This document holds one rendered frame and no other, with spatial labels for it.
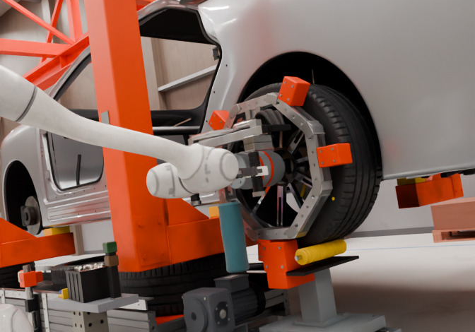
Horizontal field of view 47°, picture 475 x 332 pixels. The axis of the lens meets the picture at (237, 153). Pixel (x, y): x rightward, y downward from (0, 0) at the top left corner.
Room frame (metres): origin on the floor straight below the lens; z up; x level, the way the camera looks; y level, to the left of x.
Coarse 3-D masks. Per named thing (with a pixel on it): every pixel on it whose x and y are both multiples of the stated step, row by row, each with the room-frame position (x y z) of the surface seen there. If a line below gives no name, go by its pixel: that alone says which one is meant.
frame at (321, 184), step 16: (272, 96) 1.97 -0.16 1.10; (240, 112) 2.10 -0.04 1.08; (288, 112) 1.93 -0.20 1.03; (304, 112) 1.93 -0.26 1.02; (224, 128) 2.18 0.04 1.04; (304, 128) 1.88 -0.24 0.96; (320, 128) 1.89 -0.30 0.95; (320, 144) 1.89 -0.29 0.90; (320, 176) 1.86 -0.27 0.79; (224, 192) 2.22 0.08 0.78; (320, 192) 1.86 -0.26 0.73; (304, 208) 1.92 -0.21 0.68; (320, 208) 1.94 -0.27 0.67; (256, 224) 2.17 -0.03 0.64; (304, 224) 1.94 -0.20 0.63; (256, 240) 2.11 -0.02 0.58
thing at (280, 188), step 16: (240, 144) 2.27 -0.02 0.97; (304, 160) 2.03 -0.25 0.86; (288, 176) 2.15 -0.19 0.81; (304, 176) 2.04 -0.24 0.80; (240, 192) 2.28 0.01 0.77; (272, 192) 2.39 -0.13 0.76; (256, 208) 2.25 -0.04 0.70; (272, 208) 2.32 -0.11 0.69; (288, 208) 2.37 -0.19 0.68; (272, 224) 2.18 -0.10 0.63; (288, 224) 2.20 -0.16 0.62
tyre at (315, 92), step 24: (312, 96) 1.95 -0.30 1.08; (336, 96) 2.03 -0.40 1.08; (336, 120) 1.90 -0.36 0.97; (360, 120) 2.00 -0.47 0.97; (360, 144) 1.94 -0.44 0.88; (336, 168) 1.90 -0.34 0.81; (360, 168) 1.93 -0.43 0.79; (336, 192) 1.91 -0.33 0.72; (360, 192) 1.96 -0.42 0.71; (336, 216) 1.94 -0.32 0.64; (360, 216) 2.05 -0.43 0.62; (312, 240) 2.02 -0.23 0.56
